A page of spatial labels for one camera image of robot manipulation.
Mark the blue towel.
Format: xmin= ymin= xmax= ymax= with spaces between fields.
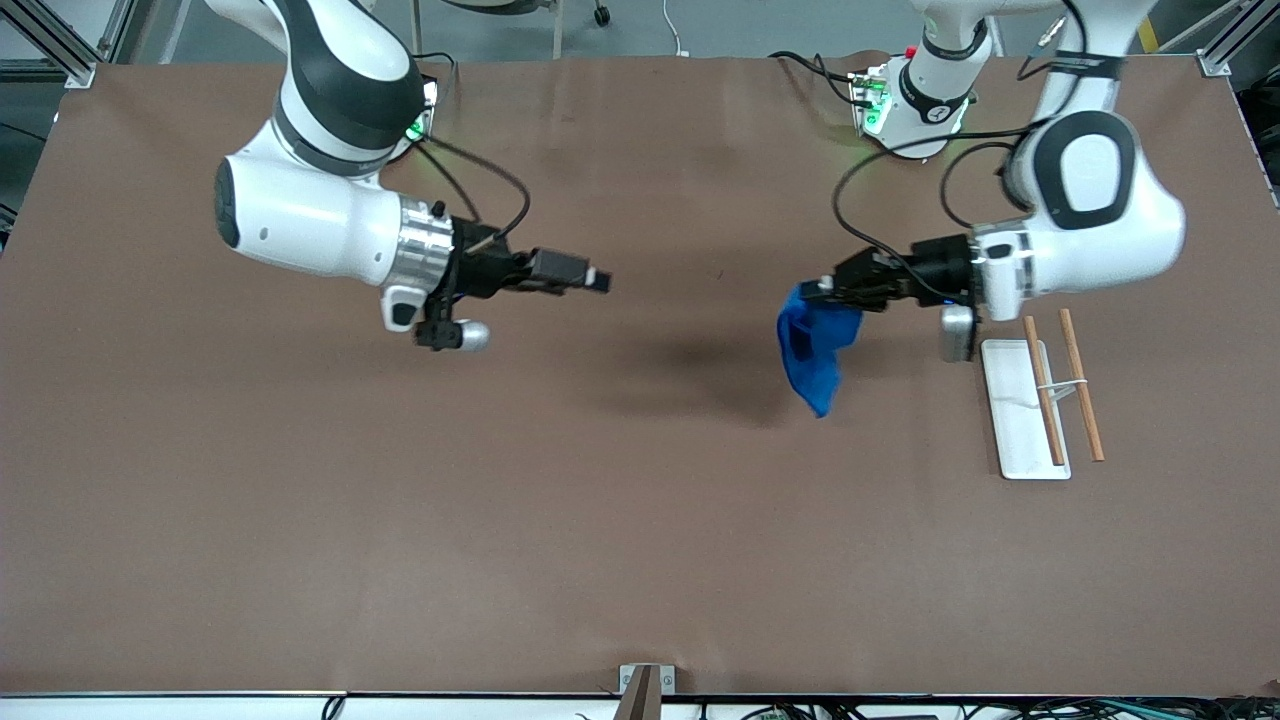
xmin=777 ymin=283 xmax=864 ymax=419

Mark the white rectangular plate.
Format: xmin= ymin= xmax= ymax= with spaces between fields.
xmin=980 ymin=308 xmax=1106 ymax=481

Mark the black left arm short cable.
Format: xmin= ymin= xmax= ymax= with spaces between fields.
xmin=939 ymin=140 xmax=1017 ymax=231

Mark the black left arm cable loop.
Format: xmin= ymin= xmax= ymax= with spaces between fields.
xmin=831 ymin=128 xmax=1051 ymax=301

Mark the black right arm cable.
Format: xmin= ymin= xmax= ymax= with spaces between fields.
xmin=410 ymin=135 xmax=532 ymax=251

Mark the black base cable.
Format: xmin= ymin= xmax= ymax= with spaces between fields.
xmin=768 ymin=50 xmax=863 ymax=107

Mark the aluminium frame corner post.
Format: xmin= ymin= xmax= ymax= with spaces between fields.
xmin=0 ymin=0 xmax=133 ymax=89
xmin=1195 ymin=0 xmax=1280 ymax=79

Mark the metal bracket with brown post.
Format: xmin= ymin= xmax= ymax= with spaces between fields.
xmin=613 ymin=664 xmax=677 ymax=720

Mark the white table edge rail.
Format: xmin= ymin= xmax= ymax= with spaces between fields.
xmin=0 ymin=691 xmax=1280 ymax=720

